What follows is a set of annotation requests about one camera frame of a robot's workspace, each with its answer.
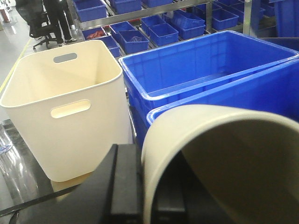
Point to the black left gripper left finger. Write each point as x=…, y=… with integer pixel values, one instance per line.
x=112, y=194

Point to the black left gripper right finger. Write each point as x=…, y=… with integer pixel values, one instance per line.
x=181, y=198

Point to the beige plastic cup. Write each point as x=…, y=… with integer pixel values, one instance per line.
x=247, y=160

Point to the cream plastic bin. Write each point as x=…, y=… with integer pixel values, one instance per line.
x=69, y=106

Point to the large blue plastic bin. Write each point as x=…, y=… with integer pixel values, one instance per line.
x=163, y=75

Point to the small blue storage bin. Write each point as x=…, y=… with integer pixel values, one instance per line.
x=163, y=34
x=223, y=19
x=89, y=10
x=133, y=41

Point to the clear plastic bottle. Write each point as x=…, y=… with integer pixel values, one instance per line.
x=5, y=141

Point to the person in black clothes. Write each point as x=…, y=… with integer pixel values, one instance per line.
x=58, y=20

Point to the black office chair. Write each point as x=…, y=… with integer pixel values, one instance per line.
x=32, y=11

